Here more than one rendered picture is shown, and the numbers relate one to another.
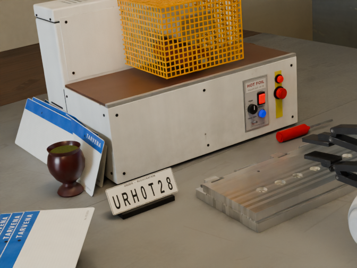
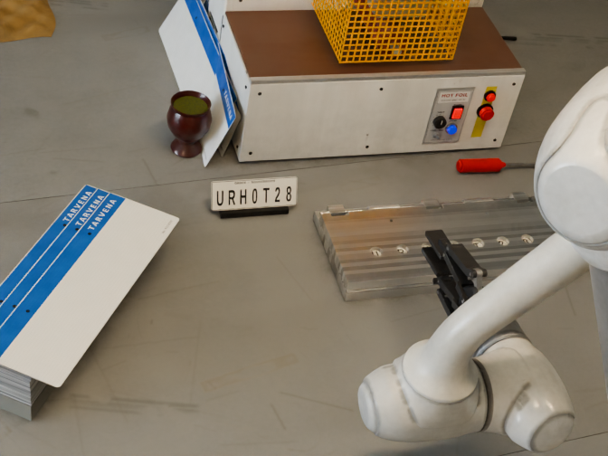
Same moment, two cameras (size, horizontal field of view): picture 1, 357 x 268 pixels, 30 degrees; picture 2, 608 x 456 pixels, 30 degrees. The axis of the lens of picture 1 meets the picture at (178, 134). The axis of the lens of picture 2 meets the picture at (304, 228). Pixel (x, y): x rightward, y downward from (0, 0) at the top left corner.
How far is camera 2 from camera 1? 82 cm
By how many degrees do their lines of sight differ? 23
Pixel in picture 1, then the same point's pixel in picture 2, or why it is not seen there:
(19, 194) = (130, 127)
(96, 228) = (188, 219)
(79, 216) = (159, 224)
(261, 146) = (432, 168)
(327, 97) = not seen: hidden behind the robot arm
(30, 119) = (183, 14)
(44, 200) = (153, 150)
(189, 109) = (356, 105)
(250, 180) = (373, 231)
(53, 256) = (112, 270)
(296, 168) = not seen: hidden behind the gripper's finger
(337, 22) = not seen: outside the picture
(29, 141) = (172, 42)
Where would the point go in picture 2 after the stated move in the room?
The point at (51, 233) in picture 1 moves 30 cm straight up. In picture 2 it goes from (123, 238) to (132, 88)
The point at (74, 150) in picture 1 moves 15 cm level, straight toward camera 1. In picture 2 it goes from (198, 115) to (183, 166)
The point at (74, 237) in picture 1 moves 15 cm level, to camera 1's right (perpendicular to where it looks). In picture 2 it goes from (142, 253) to (231, 282)
